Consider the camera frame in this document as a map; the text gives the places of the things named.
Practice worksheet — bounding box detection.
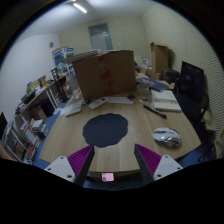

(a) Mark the open white book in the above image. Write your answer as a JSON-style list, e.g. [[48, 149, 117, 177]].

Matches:
[[151, 90, 181, 112]]

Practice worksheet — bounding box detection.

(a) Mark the white remote control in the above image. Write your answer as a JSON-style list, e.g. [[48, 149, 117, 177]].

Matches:
[[89, 97, 108, 110]]

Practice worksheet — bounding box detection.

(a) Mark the wooden bookshelf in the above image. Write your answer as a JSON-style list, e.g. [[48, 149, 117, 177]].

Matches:
[[0, 79, 61, 164]]

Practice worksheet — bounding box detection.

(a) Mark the blue book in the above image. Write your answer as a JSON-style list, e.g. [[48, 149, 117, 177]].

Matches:
[[136, 78, 169, 92]]

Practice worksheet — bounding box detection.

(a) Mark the colourful product box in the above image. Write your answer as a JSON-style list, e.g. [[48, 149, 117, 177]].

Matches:
[[52, 47, 74, 66]]

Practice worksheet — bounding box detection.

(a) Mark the ceiling light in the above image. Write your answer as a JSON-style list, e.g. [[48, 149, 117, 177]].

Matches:
[[73, 3, 87, 14]]

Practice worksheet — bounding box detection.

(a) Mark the grey door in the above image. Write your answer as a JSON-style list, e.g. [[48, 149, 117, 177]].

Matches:
[[88, 23, 113, 50]]

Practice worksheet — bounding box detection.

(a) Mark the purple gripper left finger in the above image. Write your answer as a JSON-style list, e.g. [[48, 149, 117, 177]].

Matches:
[[45, 145, 95, 186]]

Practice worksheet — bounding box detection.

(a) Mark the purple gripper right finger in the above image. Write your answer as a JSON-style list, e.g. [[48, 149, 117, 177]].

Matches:
[[134, 144, 182, 184]]

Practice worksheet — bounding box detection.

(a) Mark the dark round mouse pad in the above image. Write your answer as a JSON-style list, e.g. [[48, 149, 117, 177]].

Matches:
[[83, 113, 128, 148]]

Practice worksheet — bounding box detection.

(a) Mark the pink phone screen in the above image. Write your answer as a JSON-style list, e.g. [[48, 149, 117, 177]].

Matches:
[[102, 173, 114, 182]]

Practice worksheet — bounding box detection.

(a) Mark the black pen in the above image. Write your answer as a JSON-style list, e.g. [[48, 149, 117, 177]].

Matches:
[[143, 105, 167, 119]]

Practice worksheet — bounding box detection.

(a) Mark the white paper sheet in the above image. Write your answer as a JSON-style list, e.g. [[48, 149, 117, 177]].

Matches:
[[107, 97, 133, 104]]

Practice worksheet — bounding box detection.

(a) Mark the silver computer mouse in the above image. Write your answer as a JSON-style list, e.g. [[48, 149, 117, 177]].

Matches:
[[153, 127, 182, 148]]

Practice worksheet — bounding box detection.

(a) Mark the black office chair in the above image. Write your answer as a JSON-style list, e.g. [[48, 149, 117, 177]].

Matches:
[[174, 61, 209, 133]]

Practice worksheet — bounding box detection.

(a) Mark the large cardboard box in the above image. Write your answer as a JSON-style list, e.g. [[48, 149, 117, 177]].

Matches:
[[73, 50, 136, 99]]

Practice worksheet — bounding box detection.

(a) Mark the tall cardboard box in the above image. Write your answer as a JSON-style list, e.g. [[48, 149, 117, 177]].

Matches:
[[150, 42, 168, 73]]

